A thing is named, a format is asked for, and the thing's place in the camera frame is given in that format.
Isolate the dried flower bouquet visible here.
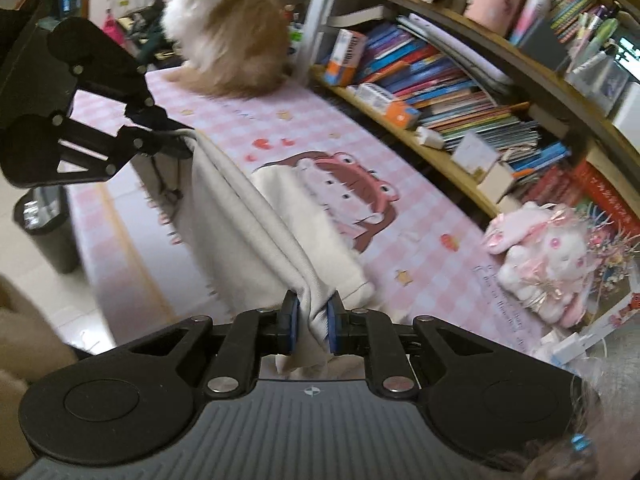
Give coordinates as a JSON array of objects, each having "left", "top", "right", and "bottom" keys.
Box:
[{"left": 582, "top": 202, "right": 640, "bottom": 286}]

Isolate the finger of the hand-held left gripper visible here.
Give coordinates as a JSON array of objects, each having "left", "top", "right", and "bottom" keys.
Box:
[
  {"left": 74, "top": 61, "right": 196, "bottom": 139},
  {"left": 51, "top": 114, "right": 195, "bottom": 182}
]

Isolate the pink white plush rabbit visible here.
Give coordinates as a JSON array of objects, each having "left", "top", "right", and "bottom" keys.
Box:
[{"left": 482, "top": 201, "right": 601, "bottom": 323}]

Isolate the wooden bookshelf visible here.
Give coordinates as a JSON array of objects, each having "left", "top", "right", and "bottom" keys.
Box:
[{"left": 310, "top": 0, "right": 640, "bottom": 221}]

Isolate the plain cream box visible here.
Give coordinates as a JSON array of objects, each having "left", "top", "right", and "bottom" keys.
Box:
[{"left": 479, "top": 161, "right": 517, "bottom": 204}]

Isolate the white printed box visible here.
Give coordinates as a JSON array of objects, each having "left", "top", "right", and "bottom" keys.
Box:
[{"left": 451, "top": 130, "right": 501, "bottom": 177}]

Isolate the grey pen holder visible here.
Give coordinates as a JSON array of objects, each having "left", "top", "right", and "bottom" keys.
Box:
[{"left": 564, "top": 5, "right": 632, "bottom": 117}]

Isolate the black trash bin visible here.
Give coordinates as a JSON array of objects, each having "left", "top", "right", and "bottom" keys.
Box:
[{"left": 12, "top": 185, "right": 82, "bottom": 275}]

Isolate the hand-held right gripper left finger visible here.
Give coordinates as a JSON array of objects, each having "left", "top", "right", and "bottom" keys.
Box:
[{"left": 115, "top": 290, "right": 301, "bottom": 398}]

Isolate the orange white cat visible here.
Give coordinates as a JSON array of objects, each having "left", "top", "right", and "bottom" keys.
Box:
[{"left": 159, "top": 0, "right": 297, "bottom": 99}]

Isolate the pink checkered table mat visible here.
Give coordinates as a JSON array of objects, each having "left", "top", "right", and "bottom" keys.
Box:
[{"left": 65, "top": 67, "right": 566, "bottom": 356}]

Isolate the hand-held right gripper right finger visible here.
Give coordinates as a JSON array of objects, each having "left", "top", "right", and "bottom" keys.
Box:
[{"left": 325, "top": 290, "right": 506, "bottom": 398}]

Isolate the tall white orange box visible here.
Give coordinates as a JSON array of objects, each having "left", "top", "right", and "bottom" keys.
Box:
[{"left": 322, "top": 29, "right": 368, "bottom": 87}]

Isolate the pink white spray bottle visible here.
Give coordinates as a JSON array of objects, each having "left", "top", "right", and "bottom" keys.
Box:
[{"left": 509, "top": 0, "right": 554, "bottom": 47}]

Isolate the cream white t-shirt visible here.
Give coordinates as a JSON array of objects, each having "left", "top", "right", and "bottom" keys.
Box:
[{"left": 172, "top": 129, "right": 378, "bottom": 376}]

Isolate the white charger adapter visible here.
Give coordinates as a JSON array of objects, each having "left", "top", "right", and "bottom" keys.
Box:
[{"left": 415, "top": 126, "right": 444, "bottom": 149}]

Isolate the stack of red books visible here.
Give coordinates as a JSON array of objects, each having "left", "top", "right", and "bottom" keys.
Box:
[{"left": 520, "top": 159, "right": 640, "bottom": 241}]

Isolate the flat orange white box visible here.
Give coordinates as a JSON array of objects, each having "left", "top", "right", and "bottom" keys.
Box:
[{"left": 356, "top": 82, "right": 422, "bottom": 129}]

